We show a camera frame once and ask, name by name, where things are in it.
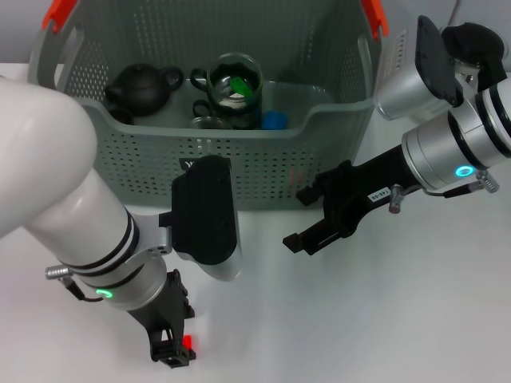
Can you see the black clay teapot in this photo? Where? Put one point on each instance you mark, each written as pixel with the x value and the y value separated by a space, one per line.
pixel 139 89

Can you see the clear pinkish long block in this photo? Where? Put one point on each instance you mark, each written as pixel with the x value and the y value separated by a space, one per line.
pixel 234 97

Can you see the glass teacup with black sleeve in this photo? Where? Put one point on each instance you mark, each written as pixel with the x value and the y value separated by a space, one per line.
pixel 205 123
pixel 223 72
pixel 247 119

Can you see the green rectangular building block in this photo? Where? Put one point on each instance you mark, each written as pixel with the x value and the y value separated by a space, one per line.
pixel 240 86

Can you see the small red square block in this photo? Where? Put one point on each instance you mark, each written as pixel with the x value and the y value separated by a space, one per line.
pixel 188 342

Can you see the blue square block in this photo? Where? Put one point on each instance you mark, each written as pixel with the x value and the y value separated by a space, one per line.
pixel 275 120

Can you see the red rounded building block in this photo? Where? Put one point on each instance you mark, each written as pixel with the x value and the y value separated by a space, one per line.
pixel 295 177

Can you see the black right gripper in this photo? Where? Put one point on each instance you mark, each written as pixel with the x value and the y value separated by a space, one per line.
pixel 359 191

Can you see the small black clay cup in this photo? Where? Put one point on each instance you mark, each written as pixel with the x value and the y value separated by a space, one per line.
pixel 123 115

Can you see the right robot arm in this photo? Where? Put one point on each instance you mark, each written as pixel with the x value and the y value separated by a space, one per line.
pixel 439 151

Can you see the grey perforated storage bin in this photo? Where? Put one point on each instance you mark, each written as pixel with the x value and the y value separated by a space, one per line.
pixel 139 151

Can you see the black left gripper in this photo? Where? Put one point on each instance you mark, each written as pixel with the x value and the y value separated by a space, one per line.
pixel 163 307

